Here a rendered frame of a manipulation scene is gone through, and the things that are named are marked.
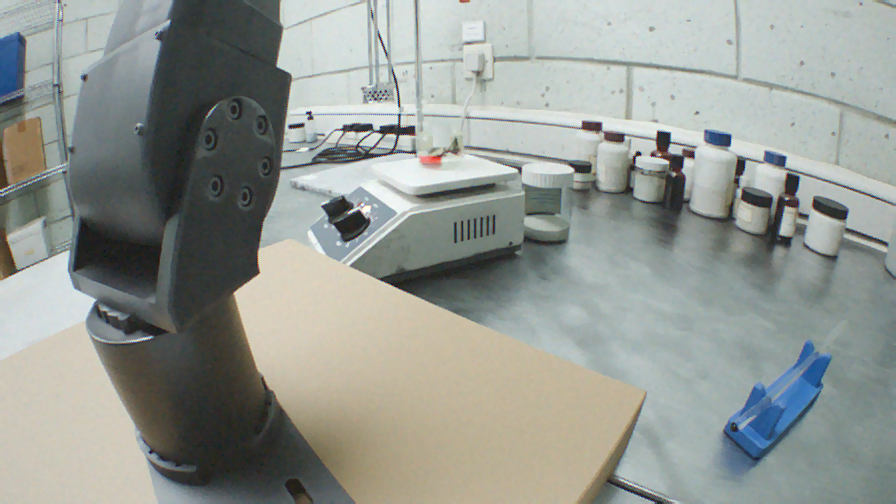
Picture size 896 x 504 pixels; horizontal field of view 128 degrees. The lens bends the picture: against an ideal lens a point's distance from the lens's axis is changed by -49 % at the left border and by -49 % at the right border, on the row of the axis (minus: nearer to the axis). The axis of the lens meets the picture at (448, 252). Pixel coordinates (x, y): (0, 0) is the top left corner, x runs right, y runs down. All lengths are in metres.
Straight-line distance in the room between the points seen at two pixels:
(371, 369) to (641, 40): 0.77
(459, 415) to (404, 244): 0.21
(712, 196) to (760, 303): 0.27
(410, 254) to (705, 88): 0.63
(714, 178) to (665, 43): 0.30
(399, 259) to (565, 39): 0.66
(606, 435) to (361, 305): 0.17
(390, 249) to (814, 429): 0.36
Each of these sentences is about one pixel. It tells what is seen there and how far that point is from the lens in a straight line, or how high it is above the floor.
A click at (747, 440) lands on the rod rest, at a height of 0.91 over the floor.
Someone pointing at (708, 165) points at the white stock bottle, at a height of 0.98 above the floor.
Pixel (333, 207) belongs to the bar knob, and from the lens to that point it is 0.43.
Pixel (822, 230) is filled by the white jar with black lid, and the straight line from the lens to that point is 0.66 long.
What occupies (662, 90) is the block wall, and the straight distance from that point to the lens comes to 0.84.
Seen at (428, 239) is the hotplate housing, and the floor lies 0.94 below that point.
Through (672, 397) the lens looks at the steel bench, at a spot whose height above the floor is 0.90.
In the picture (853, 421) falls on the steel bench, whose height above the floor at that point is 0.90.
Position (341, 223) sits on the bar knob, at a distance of 0.38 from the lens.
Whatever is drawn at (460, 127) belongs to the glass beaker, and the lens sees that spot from 0.42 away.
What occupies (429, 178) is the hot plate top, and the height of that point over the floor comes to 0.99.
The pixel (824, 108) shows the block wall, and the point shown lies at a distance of 0.83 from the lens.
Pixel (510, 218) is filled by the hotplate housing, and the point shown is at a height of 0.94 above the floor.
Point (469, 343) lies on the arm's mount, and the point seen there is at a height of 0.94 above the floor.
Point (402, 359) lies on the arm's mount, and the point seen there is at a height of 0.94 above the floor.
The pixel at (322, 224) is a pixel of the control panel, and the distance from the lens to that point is 0.45.
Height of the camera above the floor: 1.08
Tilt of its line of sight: 23 degrees down
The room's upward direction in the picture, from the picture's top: 1 degrees counter-clockwise
